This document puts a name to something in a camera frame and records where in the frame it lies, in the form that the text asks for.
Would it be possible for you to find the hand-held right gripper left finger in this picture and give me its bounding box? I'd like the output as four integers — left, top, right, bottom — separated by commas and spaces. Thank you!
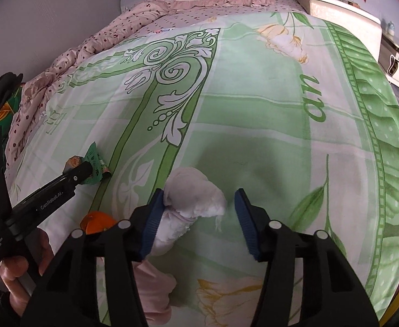
20, 188, 166, 327

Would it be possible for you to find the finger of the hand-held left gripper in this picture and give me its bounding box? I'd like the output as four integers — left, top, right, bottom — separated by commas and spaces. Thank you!
61, 161, 95, 187

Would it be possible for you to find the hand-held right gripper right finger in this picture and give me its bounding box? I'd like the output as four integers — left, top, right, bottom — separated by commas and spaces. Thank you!
234, 188, 380, 327

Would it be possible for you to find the green foil wrapper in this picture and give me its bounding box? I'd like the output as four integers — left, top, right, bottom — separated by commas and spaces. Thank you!
66, 142, 112, 185

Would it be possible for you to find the orange fruit peel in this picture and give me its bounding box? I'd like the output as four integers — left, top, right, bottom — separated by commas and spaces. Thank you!
80, 211, 116, 235

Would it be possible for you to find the white tissue wad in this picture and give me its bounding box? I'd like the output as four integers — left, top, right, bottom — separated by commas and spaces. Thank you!
152, 167, 228, 256

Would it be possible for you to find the pink cloth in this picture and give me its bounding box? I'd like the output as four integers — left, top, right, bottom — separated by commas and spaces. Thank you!
131, 261, 178, 327

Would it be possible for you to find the yellow round bin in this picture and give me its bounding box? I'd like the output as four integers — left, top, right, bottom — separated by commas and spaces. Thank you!
377, 269, 399, 327

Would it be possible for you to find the person's left hand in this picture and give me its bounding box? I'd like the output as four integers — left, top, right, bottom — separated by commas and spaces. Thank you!
0, 230, 56, 313

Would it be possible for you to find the green printed blanket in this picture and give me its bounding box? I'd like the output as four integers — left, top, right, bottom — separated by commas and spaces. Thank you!
12, 10, 399, 327

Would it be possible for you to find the pink dotted quilt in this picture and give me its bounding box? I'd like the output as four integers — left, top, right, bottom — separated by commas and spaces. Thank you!
4, 0, 190, 174

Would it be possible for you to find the pink dotted bed sheet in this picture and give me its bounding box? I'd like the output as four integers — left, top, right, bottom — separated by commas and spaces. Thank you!
148, 0, 311, 35

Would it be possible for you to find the cream nightstand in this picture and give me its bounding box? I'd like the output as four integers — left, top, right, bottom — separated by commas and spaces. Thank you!
293, 0, 382, 62

